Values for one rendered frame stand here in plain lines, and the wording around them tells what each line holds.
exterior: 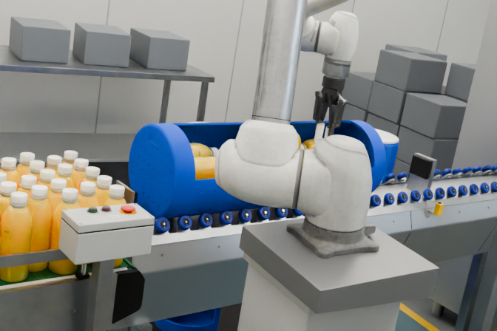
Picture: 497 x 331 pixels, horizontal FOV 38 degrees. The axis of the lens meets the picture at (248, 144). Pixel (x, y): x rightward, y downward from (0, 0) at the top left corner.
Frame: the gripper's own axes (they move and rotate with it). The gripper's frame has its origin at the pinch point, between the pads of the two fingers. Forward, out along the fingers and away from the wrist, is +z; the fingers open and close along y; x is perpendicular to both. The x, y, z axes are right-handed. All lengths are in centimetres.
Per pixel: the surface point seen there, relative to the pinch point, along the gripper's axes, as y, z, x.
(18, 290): -17, 32, 107
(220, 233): -5, 29, 41
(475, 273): 12, 76, -133
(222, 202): -6.5, 18.1, 43.1
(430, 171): 2, 17, -64
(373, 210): -4.8, 27.5, -27.3
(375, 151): -6.3, 4.5, -20.1
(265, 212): -4.7, 23.8, 24.0
